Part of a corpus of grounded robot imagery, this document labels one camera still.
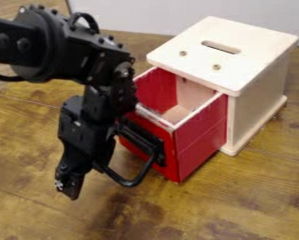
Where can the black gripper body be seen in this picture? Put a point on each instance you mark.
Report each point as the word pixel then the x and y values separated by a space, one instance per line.
pixel 81 136

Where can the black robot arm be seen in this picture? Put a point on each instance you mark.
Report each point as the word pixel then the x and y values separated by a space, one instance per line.
pixel 48 46

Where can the white wooden box cabinet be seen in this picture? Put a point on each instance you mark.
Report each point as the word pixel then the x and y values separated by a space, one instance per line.
pixel 240 60

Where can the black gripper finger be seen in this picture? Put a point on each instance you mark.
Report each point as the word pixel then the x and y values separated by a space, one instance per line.
pixel 104 155
pixel 68 184

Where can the black metal drawer handle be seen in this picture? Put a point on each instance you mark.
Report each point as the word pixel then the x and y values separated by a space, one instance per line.
pixel 144 144

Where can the red drawer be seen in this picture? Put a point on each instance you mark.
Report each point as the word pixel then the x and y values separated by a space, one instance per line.
pixel 184 114

